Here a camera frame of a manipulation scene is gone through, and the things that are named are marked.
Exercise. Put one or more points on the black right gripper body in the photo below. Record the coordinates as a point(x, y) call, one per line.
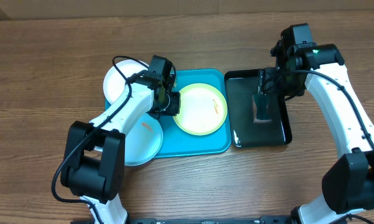
point(274, 83)

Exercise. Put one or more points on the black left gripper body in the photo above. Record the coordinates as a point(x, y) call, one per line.
point(171, 105)

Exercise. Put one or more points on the teal sponge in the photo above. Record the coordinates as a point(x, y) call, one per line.
point(260, 109)

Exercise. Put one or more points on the yellow-green plate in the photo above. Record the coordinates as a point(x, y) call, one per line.
point(203, 109)

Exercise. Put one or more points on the light blue plate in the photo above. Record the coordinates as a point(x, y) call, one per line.
point(143, 141)

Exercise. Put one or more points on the pink plate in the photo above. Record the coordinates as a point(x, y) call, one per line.
point(113, 83)

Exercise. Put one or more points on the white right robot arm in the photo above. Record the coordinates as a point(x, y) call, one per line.
point(302, 65)

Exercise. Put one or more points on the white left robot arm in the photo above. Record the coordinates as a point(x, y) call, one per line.
point(93, 163)

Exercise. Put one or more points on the black plastic tray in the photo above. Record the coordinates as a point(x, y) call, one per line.
point(240, 86)

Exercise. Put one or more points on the teal plastic tray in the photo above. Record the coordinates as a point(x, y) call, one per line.
point(177, 142)

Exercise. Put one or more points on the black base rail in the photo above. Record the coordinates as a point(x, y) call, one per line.
point(267, 219)

